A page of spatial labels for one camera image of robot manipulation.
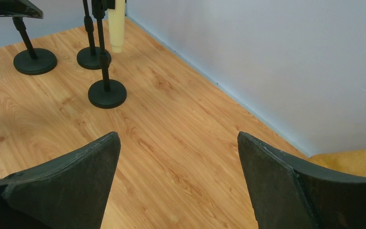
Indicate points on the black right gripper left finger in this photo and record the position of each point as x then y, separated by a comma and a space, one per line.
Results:
68, 192

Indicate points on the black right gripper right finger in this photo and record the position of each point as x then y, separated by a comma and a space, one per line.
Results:
288, 192

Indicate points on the black microphone stand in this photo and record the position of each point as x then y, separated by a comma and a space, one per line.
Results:
105, 93
94, 57
32, 61

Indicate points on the cream microphone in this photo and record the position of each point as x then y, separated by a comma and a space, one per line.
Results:
116, 20

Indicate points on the brown paper bag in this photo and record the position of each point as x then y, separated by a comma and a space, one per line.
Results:
352, 162

